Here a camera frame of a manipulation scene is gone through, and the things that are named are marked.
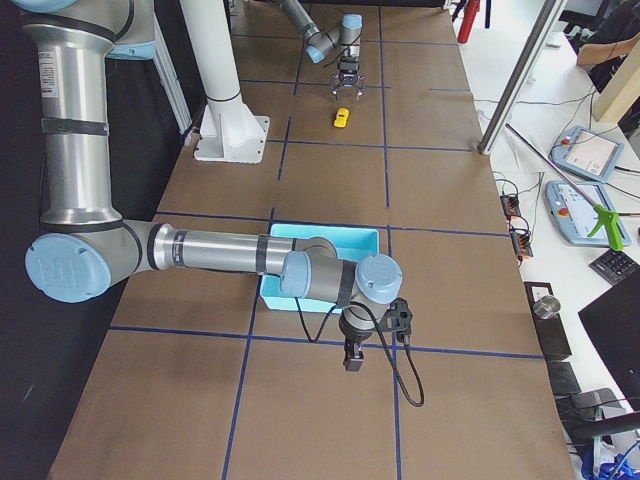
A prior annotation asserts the teal plastic storage bin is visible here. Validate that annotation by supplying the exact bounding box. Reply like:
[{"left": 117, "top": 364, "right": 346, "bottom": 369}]
[{"left": 260, "top": 223, "right": 380, "bottom": 312}]

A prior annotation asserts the metal cylinder weight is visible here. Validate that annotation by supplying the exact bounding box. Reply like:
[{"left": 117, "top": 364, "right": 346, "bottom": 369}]
[{"left": 532, "top": 295, "right": 561, "bottom": 320}]

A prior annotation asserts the white camera mast pedestal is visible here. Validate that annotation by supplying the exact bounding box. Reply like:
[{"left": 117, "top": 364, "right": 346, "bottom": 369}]
[{"left": 180, "top": 0, "right": 270, "bottom": 164}]

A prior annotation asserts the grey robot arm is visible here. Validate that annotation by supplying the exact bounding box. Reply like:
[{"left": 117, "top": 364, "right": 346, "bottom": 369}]
[
  {"left": 20, "top": 1, "right": 412, "bottom": 371},
  {"left": 277, "top": 0, "right": 365, "bottom": 100}
]

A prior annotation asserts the black keyboard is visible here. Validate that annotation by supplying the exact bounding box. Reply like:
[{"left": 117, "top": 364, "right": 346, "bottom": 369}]
[{"left": 589, "top": 249, "right": 639, "bottom": 285}]

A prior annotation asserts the green-handled reacher grabber tool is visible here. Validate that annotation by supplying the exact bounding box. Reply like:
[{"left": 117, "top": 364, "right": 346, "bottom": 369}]
[{"left": 506, "top": 123, "right": 623, "bottom": 251}]

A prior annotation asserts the far teach pendant tablet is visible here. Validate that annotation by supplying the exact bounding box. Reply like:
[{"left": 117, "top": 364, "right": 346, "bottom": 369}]
[{"left": 551, "top": 126, "right": 624, "bottom": 183}]

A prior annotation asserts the teach pendant tablet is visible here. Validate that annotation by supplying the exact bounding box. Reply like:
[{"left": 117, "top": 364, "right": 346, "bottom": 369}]
[
  {"left": 551, "top": 126, "right": 624, "bottom": 183},
  {"left": 545, "top": 180, "right": 631, "bottom": 247}
]

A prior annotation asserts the aluminium frame post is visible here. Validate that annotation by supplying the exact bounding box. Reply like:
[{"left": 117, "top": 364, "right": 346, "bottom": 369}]
[{"left": 478, "top": 0, "right": 567, "bottom": 155}]

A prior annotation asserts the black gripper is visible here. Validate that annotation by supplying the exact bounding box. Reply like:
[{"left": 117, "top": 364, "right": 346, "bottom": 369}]
[
  {"left": 338, "top": 315, "right": 373, "bottom": 372},
  {"left": 330, "top": 56, "right": 366, "bottom": 101}
]

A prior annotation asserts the near teach pendant tablet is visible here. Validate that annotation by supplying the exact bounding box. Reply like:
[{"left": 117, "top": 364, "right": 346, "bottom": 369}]
[{"left": 545, "top": 180, "right": 631, "bottom": 247}]

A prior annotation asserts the red cylinder bottle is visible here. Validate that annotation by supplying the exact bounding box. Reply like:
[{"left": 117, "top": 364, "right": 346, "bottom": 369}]
[{"left": 457, "top": 0, "right": 480, "bottom": 44}]

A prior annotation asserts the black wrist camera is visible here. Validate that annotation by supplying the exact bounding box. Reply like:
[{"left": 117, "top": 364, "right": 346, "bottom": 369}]
[{"left": 379, "top": 297, "right": 413, "bottom": 345}]

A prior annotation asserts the yellow beetle toy car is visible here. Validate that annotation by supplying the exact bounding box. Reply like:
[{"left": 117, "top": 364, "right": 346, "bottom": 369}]
[{"left": 333, "top": 107, "right": 350, "bottom": 129}]

